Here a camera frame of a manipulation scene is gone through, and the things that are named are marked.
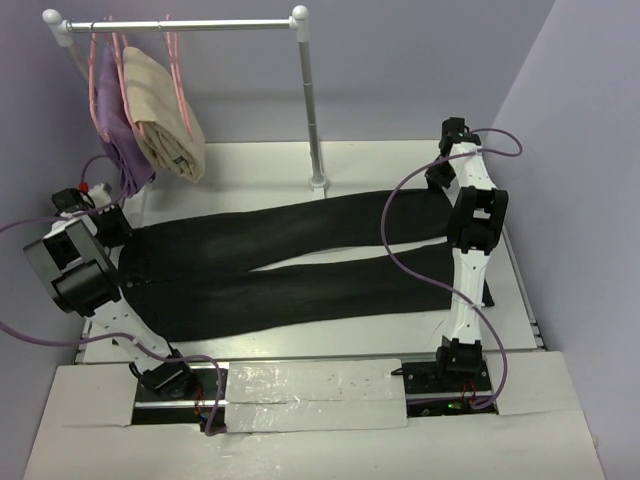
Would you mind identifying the black trousers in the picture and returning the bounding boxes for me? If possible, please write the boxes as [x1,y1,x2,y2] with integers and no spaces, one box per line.
[117,188,496,344]

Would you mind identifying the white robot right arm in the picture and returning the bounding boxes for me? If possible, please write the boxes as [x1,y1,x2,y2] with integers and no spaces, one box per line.
[425,117,509,391]

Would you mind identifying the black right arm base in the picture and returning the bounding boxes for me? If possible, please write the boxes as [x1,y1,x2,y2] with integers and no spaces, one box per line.
[390,361,497,418]

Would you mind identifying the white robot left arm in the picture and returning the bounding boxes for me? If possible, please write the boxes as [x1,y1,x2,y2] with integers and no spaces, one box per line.
[23,184,197,399]

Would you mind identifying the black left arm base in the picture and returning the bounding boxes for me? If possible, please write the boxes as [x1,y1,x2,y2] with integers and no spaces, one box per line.
[131,365,228,434]

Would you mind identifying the beige folded trousers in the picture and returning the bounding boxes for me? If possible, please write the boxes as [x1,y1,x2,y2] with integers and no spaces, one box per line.
[123,47,206,183]

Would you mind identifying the pink hanger with beige trousers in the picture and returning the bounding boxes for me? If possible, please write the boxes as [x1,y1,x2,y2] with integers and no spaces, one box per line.
[111,33,145,138]

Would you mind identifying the pink hanger with purple cloth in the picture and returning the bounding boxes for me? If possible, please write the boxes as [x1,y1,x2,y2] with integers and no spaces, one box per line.
[88,29,111,144]

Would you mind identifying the empty pink hanger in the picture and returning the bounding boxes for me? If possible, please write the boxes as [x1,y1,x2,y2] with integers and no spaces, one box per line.
[164,31,193,138]

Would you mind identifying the purple folded cloth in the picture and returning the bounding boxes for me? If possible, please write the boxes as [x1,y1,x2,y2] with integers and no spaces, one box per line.
[97,45,155,197]

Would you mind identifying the white metal clothes rack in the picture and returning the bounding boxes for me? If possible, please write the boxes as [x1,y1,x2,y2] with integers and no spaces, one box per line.
[42,5,329,198]

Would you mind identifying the white cardboard cover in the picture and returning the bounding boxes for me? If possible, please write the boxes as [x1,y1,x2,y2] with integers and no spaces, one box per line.
[25,367,603,479]

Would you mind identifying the silver tape patch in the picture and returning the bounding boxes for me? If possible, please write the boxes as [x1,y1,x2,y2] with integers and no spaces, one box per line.
[225,359,408,433]

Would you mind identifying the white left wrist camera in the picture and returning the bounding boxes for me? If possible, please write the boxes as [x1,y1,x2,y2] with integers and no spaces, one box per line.
[88,183,112,208]

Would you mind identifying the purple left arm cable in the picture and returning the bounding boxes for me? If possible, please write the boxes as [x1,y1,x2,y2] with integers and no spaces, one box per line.
[0,155,231,436]

